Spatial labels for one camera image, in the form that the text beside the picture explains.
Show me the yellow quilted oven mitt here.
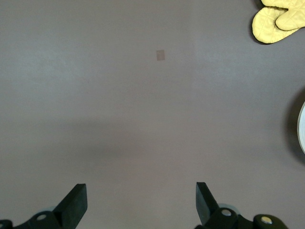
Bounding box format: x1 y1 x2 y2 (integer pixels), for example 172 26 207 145
252 0 305 44

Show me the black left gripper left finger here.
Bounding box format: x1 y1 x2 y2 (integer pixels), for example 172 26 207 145
0 183 88 229

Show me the round wooden plate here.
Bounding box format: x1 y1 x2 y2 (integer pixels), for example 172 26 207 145
297 100 305 155

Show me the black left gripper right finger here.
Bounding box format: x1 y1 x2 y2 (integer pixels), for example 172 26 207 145
195 182 289 229

